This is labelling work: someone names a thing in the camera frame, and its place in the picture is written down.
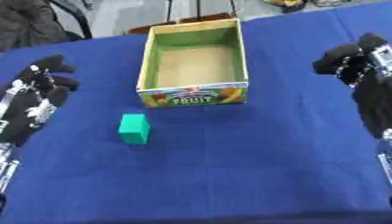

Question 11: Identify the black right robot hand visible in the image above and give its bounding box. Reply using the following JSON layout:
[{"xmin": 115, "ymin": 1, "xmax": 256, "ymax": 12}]
[{"xmin": 311, "ymin": 32, "xmax": 392, "ymax": 140}]

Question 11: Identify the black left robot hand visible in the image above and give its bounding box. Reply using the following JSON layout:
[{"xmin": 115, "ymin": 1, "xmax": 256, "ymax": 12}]
[{"xmin": 0, "ymin": 54, "xmax": 81, "ymax": 148}]

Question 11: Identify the cardboard box with green inside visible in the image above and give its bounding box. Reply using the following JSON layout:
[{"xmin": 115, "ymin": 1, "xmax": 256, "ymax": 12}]
[{"xmin": 135, "ymin": 17, "xmax": 251, "ymax": 109}]

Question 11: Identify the person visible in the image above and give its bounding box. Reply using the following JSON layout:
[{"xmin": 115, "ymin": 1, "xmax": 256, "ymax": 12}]
[{"xmin": 0, "ymin": 0, "xmax": 95, "ymax": 53}]

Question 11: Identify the green rectangular block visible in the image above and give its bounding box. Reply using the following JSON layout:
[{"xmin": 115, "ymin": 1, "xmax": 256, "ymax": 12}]
[{"xmin": 116, "ymin": 113, "xmax": 152, "ymax": 145}]

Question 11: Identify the yellow and black object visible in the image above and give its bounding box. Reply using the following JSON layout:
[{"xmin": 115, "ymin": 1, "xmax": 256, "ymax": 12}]
[{"xmin": 262, "ymin": 0, "xmax": 312, "ymax": 14}]

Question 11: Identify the wooden chair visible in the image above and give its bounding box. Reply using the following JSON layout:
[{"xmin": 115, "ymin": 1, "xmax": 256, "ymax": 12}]
[{"xmin": 123, "ymin": 0, "xmax": 242, "ymax": 36}]

